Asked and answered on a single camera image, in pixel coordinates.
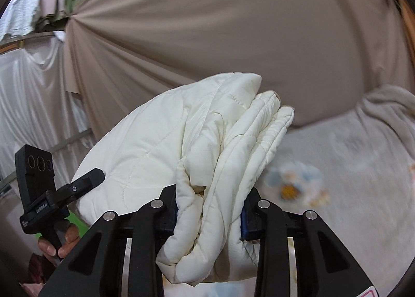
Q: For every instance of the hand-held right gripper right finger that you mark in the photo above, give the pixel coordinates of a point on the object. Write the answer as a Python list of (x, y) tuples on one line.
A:
[(246, 223)]

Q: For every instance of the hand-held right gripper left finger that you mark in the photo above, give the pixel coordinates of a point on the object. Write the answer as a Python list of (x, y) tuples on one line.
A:
[(167, 216)]

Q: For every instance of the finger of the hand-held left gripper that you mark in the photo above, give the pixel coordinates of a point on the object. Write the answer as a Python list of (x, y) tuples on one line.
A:
[(87, 180)]

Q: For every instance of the white quilted jacket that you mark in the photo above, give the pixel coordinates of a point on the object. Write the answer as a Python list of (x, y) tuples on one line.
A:
[(146, 154)]

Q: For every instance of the person's left hand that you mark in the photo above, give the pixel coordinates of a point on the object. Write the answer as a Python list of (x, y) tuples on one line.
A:
[(69, 238)]

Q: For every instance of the dark red cloth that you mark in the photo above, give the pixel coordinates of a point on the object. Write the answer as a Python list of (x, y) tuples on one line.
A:
[(37, 269)]

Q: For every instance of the white satin curtain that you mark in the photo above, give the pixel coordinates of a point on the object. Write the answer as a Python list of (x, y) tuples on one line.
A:
[(32, 89)]

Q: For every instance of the floral fleece blanket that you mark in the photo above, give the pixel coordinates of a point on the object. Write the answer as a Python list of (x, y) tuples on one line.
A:
[(356, 186)]

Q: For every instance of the white hanging garment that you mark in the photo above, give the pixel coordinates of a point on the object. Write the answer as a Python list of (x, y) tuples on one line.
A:
[(24, 5)]

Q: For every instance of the beige curtain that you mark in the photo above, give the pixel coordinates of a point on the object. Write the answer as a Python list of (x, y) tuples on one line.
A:
[(227, 24)]

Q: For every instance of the wooden frame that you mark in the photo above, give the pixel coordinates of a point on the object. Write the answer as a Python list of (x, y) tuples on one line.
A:
[(403, 8)]

